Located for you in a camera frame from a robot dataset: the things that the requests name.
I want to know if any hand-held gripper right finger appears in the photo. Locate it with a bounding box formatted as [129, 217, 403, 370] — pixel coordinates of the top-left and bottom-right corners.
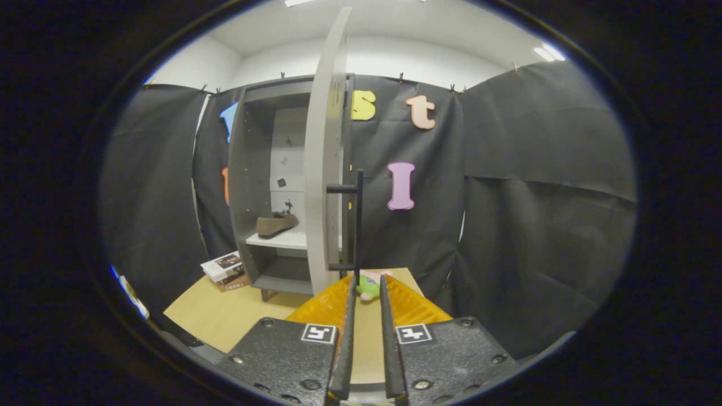
[379, 275, 520, 406]

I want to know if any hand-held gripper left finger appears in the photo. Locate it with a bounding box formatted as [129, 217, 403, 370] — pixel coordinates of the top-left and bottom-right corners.
[217, 275, 357, 406]

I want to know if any black door handle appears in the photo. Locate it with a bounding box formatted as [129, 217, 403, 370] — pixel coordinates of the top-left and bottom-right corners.
[326, 169, 364, 285]

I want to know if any brown fuzzy shoe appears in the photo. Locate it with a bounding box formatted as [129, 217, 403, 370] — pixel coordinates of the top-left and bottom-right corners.
[256, 211, 298, 239]

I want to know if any grey shoe cabinet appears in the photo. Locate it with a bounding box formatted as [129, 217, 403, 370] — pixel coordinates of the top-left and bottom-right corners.
[227, 73, 356, 302]

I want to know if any green pink plush toy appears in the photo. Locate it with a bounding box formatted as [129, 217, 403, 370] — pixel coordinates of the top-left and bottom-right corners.
[355, 270, 395, 302]

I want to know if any brown book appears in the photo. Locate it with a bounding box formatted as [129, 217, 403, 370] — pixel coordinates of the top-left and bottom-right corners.
[216, 273, 252, 293]

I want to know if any white blue printed board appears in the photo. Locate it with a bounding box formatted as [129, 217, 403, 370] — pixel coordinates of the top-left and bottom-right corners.
[110, 266, 151, 320]

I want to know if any row of black cloth clips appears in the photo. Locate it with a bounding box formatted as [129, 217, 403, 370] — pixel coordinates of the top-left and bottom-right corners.
[199, 62, 522, 96]

